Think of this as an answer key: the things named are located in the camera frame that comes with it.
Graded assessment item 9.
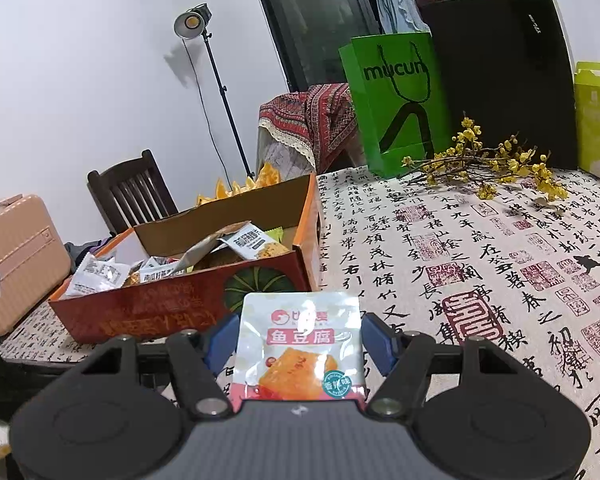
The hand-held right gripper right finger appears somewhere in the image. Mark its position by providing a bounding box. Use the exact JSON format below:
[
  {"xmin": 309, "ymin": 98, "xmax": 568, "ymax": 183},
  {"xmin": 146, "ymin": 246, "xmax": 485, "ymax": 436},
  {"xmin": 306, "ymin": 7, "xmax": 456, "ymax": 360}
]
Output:
[{"xmin": 362, "ymin": 312, "xmax": 523, "ymax": 420}]

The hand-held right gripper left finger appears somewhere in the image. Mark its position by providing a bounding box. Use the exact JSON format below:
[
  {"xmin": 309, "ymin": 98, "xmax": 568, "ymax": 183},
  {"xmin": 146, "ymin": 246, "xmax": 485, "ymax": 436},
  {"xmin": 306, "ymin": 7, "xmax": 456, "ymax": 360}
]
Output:
[{"xmin": 77, "ymin": 315, "xmax": 241, "ymax": 420}]

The red orange cardboard box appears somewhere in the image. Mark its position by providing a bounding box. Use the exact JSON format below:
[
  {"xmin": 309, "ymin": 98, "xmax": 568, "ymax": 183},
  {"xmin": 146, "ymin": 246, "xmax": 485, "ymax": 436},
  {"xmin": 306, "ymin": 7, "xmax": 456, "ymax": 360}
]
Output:
[{"xmin": 48, "ymin": 172, "xmax": 322, "ymax": 343}]

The white pink snack pouch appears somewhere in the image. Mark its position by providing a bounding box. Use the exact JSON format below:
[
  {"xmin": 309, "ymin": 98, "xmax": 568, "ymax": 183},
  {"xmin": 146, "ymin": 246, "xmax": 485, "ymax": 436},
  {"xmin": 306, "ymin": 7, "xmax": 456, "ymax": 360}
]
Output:
[{"xmin": 230, "ymin": 291, "xmax": 368, "ymax": 402}]

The pile of white snack packets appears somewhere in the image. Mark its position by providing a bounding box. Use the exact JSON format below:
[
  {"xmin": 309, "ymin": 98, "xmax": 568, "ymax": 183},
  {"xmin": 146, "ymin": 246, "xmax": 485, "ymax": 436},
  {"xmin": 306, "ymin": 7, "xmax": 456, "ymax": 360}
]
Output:
[{"xmin": 60, "ymin": 220, "xmax": 288, "ymax": 298}]

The pink ribbed suitcase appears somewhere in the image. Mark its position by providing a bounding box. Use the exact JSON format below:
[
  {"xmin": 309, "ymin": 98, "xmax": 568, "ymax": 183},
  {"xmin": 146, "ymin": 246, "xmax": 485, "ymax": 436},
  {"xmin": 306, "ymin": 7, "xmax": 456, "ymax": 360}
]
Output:
[{"xmin": 0, "ymin": 194, "xmax": 72, "ymax": 336}]

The grey purple pouch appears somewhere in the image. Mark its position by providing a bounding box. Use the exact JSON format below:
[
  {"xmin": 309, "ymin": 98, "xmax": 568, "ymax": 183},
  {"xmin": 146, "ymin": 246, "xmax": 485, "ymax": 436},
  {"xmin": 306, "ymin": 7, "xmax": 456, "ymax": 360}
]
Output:
[{"xmin": 65, "ymin": 240, "xmax": 116, "ymax": 262}]

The pile of orange slices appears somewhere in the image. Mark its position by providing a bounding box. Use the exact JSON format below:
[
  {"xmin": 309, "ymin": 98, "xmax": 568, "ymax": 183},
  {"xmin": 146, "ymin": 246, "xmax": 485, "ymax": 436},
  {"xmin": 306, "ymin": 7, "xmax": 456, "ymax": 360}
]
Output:
[{"xmin": 196, "ymin": 162, "xmax": 283, "ymax": 206}]

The dark wooden chair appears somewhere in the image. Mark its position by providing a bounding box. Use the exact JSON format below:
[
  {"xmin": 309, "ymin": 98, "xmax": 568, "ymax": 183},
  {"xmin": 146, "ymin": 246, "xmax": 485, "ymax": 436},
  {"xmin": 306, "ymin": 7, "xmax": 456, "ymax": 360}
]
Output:
[{"xmin": 87, "ymin": 150, "xmax": 178, "ymax": 236}]

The beige cloth covered chair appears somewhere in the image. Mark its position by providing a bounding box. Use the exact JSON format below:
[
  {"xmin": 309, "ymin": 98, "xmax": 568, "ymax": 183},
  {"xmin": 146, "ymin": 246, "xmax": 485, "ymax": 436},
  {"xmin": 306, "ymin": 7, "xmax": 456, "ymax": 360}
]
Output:
[{"xmin": 256, "ymin": 125, "xmax": 366, "ymax": 176}]

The green paper bag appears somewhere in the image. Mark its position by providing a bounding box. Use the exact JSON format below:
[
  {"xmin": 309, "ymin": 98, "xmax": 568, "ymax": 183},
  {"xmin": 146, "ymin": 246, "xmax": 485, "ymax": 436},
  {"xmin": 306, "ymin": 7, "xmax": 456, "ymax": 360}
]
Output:
[{"xmin": 338, "ymin": 32, "xmax": 448, "ymax": 178}]

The yellow flower branch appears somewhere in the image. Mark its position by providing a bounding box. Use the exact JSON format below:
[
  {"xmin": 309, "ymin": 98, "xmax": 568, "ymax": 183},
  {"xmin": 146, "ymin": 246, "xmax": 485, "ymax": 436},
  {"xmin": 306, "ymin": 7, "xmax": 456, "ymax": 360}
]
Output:
[{"xmin": 402, "ymin": 119, "xmax": 571, "ymax": 201}]

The red patterned fringed cloth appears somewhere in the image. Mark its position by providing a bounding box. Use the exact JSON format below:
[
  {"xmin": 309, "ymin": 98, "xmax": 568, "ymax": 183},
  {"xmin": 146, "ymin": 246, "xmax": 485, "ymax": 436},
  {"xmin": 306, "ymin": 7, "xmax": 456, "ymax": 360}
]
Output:
[{"xmin": 258, "ymin": 82, "xmax": 366, "ymax": 173}]

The black paper bag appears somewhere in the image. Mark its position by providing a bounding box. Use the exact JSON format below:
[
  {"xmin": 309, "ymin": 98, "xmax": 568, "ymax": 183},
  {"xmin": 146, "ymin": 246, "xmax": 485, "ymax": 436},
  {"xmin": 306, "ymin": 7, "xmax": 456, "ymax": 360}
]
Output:
[{"xmin": 422, "ymin": 0, "xmax": 578, "ymax": 171}]

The yellow green carton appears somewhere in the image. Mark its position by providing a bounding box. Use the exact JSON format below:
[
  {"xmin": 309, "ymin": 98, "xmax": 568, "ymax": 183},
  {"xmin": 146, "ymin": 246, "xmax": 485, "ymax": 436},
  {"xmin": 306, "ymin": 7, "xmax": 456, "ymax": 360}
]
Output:
[{"xmin": 573, "ymin": 61, "xmax": 600, "ymax": 186}]

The studio light on black stand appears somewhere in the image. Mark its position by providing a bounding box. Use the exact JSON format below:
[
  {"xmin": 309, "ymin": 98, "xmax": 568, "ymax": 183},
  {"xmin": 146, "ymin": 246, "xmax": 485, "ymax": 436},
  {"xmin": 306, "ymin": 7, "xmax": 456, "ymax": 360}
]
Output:
[{"xmin": 174, "ymin": 4, "xmax": 255, "ymax": 179}]

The dark glass door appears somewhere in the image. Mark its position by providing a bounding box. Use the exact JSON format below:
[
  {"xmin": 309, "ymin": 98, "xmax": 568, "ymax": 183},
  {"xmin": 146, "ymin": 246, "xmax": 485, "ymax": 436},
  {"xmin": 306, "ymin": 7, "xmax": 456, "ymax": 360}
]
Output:
[{"xmin": 247, "ymin": 0, "xmax": 556, "ymax": 106}]

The black light cable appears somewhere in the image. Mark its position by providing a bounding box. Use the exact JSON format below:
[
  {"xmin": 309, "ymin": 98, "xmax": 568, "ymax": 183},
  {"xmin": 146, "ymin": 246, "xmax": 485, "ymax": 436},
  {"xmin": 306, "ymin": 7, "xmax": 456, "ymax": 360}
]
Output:
[{"xmin": 180, "ymin": 40, "xmax": 226, "ymax": 183}]

